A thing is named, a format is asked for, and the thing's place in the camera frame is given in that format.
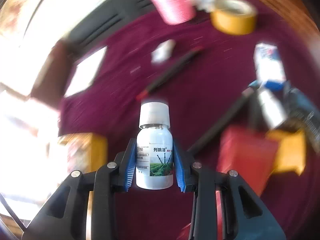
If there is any maroon velvet bedspread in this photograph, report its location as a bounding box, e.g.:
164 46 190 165
60 0 319 239

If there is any yellow edged cardboard tray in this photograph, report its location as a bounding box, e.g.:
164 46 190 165
47 132 109 240

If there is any white bottle green label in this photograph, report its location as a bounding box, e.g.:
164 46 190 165
136 101 174 190

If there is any red foil snack bag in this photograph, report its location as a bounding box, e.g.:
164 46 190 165
176 126 281 240

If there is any small white crumpled tissue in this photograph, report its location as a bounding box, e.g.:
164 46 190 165
151 39 176 64

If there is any black grain bag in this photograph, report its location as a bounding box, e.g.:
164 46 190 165
283 81 319 155

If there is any black marker red cap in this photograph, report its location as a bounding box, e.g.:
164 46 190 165
136 46 204 101

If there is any white notepad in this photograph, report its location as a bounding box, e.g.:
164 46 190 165
65 46 107 98

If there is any pink knitted bottle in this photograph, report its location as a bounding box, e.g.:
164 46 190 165
151 0 196 25

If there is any white pill bottle red label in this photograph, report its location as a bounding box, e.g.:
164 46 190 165
257 87 287 129

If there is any yellow tape roll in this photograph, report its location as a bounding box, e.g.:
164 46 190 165
210 0 258 35

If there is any blue white small box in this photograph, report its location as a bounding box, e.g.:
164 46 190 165
253 43 287 91

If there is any yellow snack packet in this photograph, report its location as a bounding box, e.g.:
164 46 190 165
266 129 306 176

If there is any black long stick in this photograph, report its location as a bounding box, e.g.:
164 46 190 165
187 80 259 155

